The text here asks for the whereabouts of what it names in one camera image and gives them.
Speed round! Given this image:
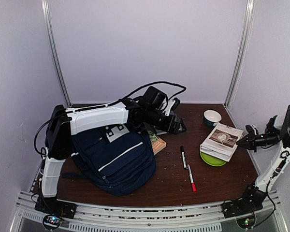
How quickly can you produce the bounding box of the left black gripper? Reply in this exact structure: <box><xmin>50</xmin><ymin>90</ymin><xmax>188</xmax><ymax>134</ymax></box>
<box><xmin>145</xmin><ymin>108</ymin><xmax>187</xmax><ymax>135</ymax></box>

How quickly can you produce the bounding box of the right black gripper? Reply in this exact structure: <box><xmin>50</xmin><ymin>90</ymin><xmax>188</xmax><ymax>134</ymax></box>
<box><xmin>237</xmin><ymin>130</ymin><xmax>278</xmax><ymax>153</ymax></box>

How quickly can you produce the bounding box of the white coffee cover notebook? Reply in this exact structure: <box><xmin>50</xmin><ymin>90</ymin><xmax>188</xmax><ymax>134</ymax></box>
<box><xmin>200</xmin><ymin>123</ymin><xmax>244</xmax><ymax>162</ymax></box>

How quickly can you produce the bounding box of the navy blue backpack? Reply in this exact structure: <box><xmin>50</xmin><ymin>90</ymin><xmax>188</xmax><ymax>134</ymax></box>
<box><xmin>61</xmin><ymin>123</ymin><xmax>156</xmax><ymax>196</ymax></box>

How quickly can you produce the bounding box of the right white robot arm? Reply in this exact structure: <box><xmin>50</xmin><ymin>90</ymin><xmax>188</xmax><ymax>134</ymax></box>
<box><xmin>236</xmin><ymin>105</ymin><xmax>290</xmax><ymax>214</ymax></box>

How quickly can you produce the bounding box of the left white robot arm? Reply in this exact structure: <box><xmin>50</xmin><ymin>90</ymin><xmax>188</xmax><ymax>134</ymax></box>
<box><xmin>40</xmin><ymin>97</ymin><xmax>186</xmax><ymax>215</ymax></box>

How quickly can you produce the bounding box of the dark blue hardcover notebook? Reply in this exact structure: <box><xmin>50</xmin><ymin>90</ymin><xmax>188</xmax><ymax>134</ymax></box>
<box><xmin>155</xmin><ymin>128</ymin><xmax>168</xmax><ymax>135</ymax></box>

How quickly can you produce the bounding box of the orange treehouse paperback book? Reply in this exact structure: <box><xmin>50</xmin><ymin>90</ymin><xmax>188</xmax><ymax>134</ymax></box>
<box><xmin>147</xmin><ymin>130</ymin><xmax>167</xmax><ymax>155</ymax></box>

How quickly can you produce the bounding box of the black marker pen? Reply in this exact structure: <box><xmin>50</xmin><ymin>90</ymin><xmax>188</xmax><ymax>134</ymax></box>
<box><xmin>180</xmin><ymin>145</ymin><xmax>187</xmax><ymax>170</ymax></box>

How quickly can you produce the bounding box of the green plate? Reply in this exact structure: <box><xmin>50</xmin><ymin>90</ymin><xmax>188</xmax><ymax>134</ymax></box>
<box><xmin>200</xmin><ymin>151</ymin><xmax>227</xmax><ymax>167</ymax></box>

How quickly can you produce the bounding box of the white teal bowl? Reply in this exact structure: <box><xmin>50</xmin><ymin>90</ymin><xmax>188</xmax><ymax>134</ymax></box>
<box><xmin>203</xmin><ymin>110</ymin><xmax>222</xmax><ymax>128</ymax></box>

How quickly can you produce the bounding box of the red marker pen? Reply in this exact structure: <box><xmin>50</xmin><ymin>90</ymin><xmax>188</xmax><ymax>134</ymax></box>
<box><xmin>187</xmin><ymin>164</ymin><xmax>197</xmax><ymax>192</ymax></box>

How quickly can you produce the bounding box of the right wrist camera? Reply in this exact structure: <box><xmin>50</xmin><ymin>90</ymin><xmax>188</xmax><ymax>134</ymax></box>
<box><xmin>245</xmin><ymin>125</ymin><xmax>259</xmax><ymax>135</ymax></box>

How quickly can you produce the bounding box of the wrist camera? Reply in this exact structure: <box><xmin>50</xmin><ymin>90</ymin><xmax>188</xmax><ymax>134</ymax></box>
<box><xmin>138</xmin><ymin>86</ymin><xmax>180</xmax><ymax>116</ymax></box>
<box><xmin>245</xmin><ymin>125</ymin><xmax>259</xmax><ymax>135</ymax></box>

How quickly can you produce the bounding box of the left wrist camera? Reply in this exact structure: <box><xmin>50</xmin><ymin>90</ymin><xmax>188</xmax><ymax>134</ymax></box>
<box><xmin>138</xmin><ymin>86</ymin><xmax>180</xmax><ymax>116</ymax></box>

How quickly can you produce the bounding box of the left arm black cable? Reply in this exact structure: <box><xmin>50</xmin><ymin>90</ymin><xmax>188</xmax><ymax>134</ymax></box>
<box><xmin>33</xmin><ymin>81</ymin><xmax>187</xmax><ymax>155</ymax></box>

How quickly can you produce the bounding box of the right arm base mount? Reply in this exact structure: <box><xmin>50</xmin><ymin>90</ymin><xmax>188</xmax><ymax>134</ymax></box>
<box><xmin>221</xmin><ymin>189</ymin><xmax>267</xmax><ymax>229</ymax></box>

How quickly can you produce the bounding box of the right aluminium corner post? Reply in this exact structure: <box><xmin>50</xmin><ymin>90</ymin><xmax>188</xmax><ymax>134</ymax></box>
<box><xmin>224</xmin><ymin>0</ymin><xmax>255</xmax><ymax>109</ymax></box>

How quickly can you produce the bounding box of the aluminium corner post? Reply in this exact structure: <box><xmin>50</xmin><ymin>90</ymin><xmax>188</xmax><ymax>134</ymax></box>
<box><xmin>224</xmin><ymin>0</ymin><xmax>255</xmax><ymax>109</ymax></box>
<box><xmin>41</xmin><ymin>0</ymin><xmax>71</xmax><ymax>106</ymax></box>

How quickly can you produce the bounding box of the aluminium front rail frame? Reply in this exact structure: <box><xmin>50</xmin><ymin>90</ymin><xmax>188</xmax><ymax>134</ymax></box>
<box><xmin>11</xmin><ymin>189</ymin><xmax>290</xmax><ymax>232</ymax></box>

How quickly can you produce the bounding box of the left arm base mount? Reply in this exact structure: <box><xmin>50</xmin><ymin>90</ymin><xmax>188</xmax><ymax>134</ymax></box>
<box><xmin>34</xmin><ymin>195</ymin><xmax>77</xmax><ymax>231</ymax></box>

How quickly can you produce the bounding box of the left aluminium corner post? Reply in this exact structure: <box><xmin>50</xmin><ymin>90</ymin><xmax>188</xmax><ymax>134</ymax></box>
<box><xmin>41</xmin><ymin>0</ymin><xmax>71</xmax><ymax>106</ymax></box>

